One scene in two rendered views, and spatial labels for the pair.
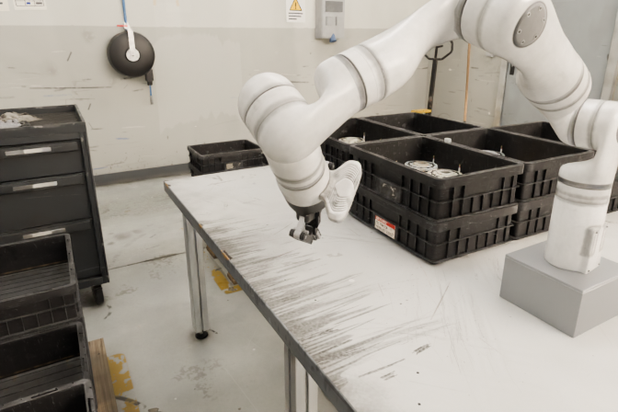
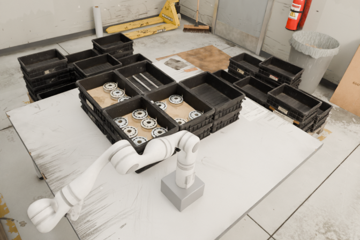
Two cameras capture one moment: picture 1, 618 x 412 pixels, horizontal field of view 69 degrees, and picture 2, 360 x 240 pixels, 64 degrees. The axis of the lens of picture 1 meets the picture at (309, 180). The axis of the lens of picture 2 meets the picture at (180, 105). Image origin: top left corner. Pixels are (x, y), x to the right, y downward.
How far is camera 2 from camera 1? 0.83 m
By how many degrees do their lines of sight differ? 23
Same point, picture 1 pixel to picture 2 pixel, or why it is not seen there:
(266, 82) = (35, 211)
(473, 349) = (142, 223)
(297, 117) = (47, 225)
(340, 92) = (62, 211)
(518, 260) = (164, 182)
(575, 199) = (181, 167)
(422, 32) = (94, 174)
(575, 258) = (182, 184)
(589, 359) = (181, 222)
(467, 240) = not seen: hidden behind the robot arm
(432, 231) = not seen: hidden behind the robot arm
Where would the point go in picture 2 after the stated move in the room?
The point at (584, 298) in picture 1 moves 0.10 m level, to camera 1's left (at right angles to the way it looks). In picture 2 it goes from (182, 201) to (163, 204)
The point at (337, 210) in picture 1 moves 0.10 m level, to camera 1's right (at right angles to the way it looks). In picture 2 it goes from (74, 218) to (102, 214)
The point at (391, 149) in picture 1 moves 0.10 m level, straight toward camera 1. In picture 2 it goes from (125, 106) to (122, 115)
